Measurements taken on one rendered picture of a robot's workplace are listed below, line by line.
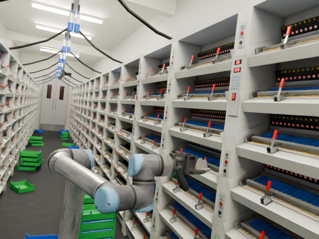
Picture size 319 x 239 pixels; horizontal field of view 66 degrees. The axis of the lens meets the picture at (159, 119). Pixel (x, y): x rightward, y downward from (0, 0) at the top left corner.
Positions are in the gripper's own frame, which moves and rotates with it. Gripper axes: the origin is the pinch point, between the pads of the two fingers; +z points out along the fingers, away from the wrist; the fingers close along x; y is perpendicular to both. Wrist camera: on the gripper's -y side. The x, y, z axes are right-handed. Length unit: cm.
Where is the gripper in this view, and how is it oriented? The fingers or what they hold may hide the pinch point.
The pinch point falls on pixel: (207, 170)
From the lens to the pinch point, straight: 116.9
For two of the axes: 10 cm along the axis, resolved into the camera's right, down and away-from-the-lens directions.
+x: -4.0, -0.9, 9.1
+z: 9.1, 0.9, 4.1
